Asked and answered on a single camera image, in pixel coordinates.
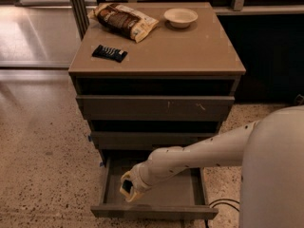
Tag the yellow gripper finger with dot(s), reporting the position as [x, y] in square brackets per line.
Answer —
[125, 176]
[134, 195]

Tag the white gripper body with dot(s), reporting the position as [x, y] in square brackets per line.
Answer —
[138, 177]

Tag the green and yellow sponge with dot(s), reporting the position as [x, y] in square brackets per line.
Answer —
[127, 185]

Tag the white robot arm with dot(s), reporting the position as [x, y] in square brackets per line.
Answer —
[270, 153]

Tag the middle grey drawer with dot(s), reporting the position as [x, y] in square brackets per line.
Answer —
[144, 140]

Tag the open bottom grey drawer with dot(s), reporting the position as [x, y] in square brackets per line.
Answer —
[180, 198]

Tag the top grey drawer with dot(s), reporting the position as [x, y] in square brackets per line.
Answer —
[155, 108]

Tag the grey drawer cabinet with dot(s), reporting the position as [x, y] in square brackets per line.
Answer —
[195, 61]

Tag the dark blue snack bar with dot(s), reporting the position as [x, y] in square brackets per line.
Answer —
[109, 53]

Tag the brown chip bag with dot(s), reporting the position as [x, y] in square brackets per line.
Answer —
[129, 22]

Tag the white bowl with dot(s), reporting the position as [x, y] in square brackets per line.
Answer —
[180, 18]

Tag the small dark floor object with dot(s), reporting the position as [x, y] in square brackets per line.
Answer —
[299, 100]

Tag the metal window frame post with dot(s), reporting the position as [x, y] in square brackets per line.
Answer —
[79, 11]

